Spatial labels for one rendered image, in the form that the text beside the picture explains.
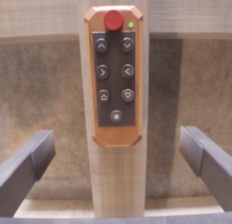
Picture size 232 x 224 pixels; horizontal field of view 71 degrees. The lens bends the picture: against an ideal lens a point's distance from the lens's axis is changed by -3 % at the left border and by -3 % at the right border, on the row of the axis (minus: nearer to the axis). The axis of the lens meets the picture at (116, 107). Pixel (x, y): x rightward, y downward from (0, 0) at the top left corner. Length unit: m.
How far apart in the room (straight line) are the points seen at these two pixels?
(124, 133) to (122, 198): 0.16
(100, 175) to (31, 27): 0.31
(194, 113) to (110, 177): 0.31
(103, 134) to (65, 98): 0.27
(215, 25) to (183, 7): 0.07
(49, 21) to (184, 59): 0.33
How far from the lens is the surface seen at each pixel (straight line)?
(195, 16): 0.40
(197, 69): 0.51
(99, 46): 0.21
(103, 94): 0.21
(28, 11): 0.41
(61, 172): 0.60
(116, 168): 0.32
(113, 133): 0.23
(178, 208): 0.64
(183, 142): 0.17
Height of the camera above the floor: 0.46
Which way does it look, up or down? 74 degrees down
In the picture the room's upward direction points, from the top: 180 degrees clockwise
